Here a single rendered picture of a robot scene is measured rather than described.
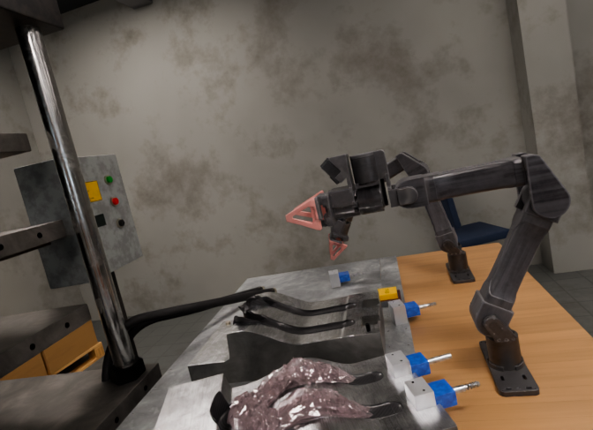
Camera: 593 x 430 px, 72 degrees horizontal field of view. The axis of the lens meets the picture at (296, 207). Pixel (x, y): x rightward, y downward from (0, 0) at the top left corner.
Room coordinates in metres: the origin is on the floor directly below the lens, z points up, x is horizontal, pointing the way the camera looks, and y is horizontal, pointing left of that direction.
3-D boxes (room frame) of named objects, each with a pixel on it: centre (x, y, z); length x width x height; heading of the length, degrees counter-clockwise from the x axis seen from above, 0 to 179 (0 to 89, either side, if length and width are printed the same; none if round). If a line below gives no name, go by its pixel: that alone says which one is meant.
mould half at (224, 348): (1.07, 0.09, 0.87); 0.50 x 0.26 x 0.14; 78
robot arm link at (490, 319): (0.80, -0.35, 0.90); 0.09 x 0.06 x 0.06; 165
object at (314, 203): (0.86, -0.02, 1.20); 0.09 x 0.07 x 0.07; 75
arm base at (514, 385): (0.80, -0.36, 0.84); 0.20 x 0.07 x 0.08; 165
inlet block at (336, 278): (1.53, -0.13, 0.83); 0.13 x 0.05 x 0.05; 87
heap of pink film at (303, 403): (0.71, 0.08, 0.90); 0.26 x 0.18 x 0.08; 95
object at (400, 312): (1.11, -0.27, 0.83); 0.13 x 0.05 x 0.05; 91
